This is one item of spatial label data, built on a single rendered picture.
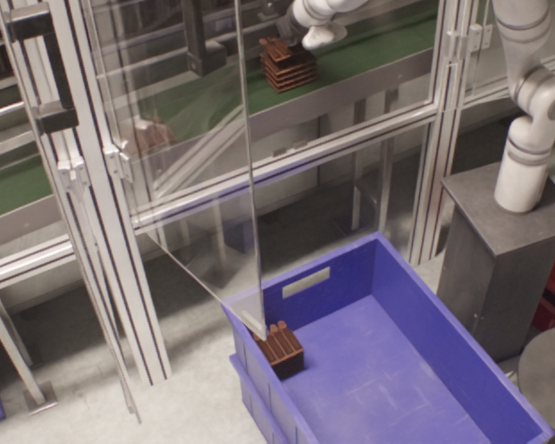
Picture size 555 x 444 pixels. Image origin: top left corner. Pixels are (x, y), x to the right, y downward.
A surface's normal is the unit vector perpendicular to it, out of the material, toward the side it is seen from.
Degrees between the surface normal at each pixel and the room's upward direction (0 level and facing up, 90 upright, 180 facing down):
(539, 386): 0
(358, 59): 2
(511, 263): 90
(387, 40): 2
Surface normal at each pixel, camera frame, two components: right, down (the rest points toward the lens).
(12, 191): -0.07, -0.69
